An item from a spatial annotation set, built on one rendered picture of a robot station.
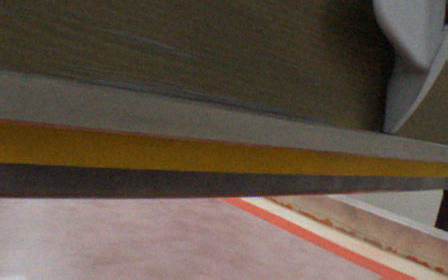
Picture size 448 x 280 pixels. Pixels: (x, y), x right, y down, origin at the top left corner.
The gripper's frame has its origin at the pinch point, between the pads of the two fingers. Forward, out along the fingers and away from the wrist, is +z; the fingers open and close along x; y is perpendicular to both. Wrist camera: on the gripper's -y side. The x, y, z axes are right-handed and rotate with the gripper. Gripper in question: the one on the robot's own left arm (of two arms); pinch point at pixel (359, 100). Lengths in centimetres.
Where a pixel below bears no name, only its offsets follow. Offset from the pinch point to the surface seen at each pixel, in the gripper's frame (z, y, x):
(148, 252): 14.1, 0.9, -14.1
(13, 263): 14.1, 11.1, -13.9
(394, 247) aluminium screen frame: 13.3, -25.7, -7.1
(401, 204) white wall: 37, -201, -83
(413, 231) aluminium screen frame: 10.9, -25.7, -5.5
